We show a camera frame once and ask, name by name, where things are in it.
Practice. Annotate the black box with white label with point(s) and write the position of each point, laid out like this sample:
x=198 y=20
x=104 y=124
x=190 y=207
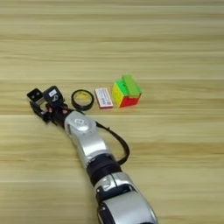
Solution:
x=53 y=94

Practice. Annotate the colourful puzzle cube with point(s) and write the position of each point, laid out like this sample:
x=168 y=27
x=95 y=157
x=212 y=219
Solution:
x=118 y=94

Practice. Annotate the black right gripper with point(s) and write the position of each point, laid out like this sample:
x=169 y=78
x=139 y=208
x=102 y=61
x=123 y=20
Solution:
x=57 y=113

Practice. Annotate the white and red small box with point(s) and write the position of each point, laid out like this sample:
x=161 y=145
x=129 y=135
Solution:
x=103 y=98

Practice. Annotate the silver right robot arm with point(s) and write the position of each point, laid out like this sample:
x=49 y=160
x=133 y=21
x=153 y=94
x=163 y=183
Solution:
x=90 y=145

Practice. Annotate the small black and white cube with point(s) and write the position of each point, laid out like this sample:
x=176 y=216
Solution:
x=35 y=94

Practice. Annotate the black tape roll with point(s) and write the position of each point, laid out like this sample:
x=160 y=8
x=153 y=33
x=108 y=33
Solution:
x=74 y=101

